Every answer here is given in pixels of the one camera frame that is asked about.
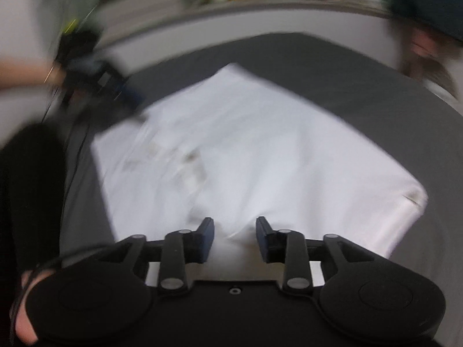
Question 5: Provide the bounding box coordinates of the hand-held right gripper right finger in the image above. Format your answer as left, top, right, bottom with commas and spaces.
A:
256, 217, 375, 293

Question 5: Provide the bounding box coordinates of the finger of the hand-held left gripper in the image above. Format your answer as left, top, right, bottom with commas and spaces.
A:
109, 76, 149, 121

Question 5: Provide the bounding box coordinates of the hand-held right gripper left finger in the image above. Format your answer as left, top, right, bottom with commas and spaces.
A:
93, 217, 215, 293

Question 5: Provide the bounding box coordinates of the white shirt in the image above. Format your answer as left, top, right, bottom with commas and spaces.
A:
90, 63, 430, 283

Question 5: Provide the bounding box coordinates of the person's left forearm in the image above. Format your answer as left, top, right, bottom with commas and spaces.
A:
0, 60, 64, 90

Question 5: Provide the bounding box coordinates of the grey window ledge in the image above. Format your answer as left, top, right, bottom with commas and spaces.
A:
97, 0, 396, 45

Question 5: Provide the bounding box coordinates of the person's leg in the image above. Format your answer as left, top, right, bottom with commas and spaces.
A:
0, 122, 68, 346

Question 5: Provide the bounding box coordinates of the woven stool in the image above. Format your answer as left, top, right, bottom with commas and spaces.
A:
404, 54, 461, 95

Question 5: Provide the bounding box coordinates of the pink item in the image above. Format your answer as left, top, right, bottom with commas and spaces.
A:
410, 28, 450, 59

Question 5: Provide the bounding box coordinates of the dark teal jacket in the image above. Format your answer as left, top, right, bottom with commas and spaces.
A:
386, 0, 463, 41

